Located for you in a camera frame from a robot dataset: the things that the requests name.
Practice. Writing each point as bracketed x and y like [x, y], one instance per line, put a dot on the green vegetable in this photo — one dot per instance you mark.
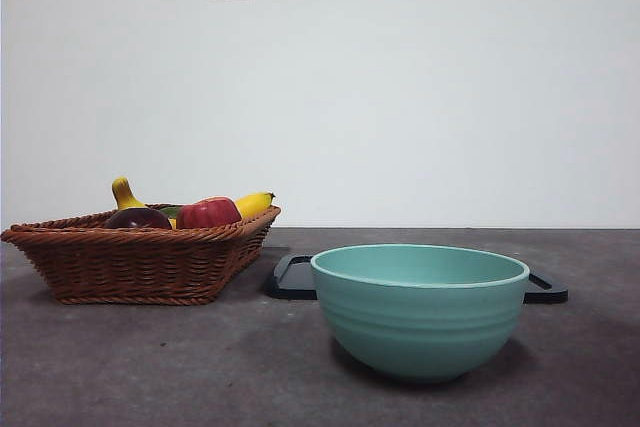
[169, 210]

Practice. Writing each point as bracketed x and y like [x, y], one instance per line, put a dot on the dark purple plum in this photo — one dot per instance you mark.
[137, 219]

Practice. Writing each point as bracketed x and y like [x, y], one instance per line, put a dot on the teal ceramic bowl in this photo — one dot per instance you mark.
[420, 322]

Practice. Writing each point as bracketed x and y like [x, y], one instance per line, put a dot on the red ribbed pepper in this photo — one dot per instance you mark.
[207, 212]

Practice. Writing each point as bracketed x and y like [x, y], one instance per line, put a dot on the yellow banana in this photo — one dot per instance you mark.
[122, 197]

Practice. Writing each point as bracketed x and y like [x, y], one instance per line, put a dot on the black rectangular tray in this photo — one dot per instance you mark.
[292, 282]

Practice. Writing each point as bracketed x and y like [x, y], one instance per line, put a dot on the brown wicker basket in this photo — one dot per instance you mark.
[135, 267]

